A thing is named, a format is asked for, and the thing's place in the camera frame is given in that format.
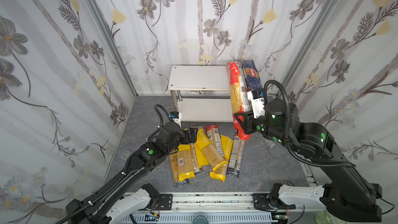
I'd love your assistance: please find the yellow-banded whole wheat pack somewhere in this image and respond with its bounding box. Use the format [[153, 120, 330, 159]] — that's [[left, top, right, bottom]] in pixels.
[[169, 145, 195, 184]]

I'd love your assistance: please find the blue Barilla spaghetti pack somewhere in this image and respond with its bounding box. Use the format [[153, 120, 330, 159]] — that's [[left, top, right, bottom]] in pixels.
[[242, 60, 263, 96]]

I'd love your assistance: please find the red spaghetti pack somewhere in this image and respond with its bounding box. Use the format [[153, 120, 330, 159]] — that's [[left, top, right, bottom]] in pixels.
[[227, 61, 252, 141]]

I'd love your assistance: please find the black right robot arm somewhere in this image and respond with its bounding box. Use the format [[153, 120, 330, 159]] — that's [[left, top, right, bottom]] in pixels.
[[234, 80, 384, 223]]

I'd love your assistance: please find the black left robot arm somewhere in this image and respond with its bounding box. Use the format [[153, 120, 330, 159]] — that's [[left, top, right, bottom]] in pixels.
[[58, 121, 198, 224]]

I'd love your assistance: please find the yellow whole wheat spaghetti pack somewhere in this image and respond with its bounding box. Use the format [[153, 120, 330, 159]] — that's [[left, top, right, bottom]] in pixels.
[[206, 124, 224, 158]]

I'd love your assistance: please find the yellow bottom spaghetti pack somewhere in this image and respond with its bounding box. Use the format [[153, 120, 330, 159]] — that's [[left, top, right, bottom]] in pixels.
[[209, 135, 234, 182]]

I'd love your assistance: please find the clear spaghetti pack barcode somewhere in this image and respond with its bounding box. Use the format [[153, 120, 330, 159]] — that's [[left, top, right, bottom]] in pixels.
[[227, 136, 245, 178]]

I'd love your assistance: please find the white two-tier shelf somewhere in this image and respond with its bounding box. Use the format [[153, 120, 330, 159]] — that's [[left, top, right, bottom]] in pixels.
[[169, 65, 233, 122]]

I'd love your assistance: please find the green glass bowl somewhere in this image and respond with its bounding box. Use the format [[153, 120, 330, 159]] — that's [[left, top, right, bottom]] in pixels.
[[316, 212, 333, 224]]

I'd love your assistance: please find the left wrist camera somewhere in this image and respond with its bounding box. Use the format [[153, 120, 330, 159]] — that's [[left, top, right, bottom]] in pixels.
[[170, 111, 181, 127]]

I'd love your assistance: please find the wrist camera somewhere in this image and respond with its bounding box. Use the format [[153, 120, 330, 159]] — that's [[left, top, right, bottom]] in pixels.
[[247, 89, 265, 118], [170, 111, 181, 127]]

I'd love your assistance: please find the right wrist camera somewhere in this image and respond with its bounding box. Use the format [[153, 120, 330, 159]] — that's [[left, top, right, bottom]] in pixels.
[[247, 89, 265, 118]]

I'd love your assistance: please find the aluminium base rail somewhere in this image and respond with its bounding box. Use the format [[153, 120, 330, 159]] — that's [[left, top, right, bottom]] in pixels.
[[108, 192, 299, 224]]

